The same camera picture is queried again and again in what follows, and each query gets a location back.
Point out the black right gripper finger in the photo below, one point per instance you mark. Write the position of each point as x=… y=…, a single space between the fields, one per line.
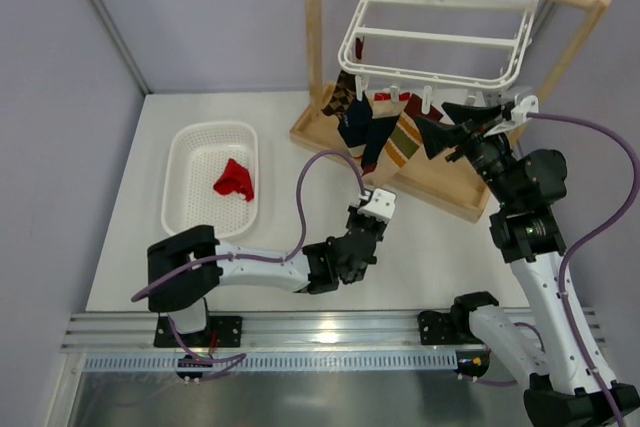
x=459 y=113
x=437 y=137

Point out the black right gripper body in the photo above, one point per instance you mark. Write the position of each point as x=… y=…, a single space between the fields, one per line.
x=470 y=132

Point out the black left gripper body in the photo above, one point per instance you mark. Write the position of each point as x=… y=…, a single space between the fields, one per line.
x=361 y=220

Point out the beige striped green sock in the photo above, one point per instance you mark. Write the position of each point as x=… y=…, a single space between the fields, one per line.
x=403 y=143

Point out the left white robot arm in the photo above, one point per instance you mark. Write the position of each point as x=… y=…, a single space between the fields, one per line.
x=184 y=268

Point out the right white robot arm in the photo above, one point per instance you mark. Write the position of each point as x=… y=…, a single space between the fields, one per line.
x=563 y=375

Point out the white plastic clip hanger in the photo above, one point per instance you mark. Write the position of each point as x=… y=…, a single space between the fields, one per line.
x=429 y=45

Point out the wooden rack with tray base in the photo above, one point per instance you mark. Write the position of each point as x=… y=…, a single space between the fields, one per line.
x=454 y=187

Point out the navy blue sock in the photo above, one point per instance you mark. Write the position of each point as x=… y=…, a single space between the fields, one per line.
x=385 y=113

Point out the navy sock beige red toe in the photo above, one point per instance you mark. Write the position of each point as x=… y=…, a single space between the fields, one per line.
x=355 y=126

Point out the brown argyle sock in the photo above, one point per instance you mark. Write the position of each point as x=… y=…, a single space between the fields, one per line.
x=344 y=92

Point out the white perforated plastic basket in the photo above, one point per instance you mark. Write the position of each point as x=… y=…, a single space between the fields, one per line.
x=198 y=157

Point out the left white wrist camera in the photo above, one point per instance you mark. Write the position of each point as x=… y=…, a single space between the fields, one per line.
x=378 y=203

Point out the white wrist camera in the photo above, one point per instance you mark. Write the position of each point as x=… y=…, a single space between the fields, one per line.
x=378 y=203
x=516 y=105

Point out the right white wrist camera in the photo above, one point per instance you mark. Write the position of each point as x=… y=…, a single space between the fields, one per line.
x=516 y=105

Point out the slotted grey cable duct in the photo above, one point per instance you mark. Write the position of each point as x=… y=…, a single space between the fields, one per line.
x=259 y=362

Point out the aluminium mounting rail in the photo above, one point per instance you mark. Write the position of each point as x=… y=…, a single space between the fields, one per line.
x=257 y=330

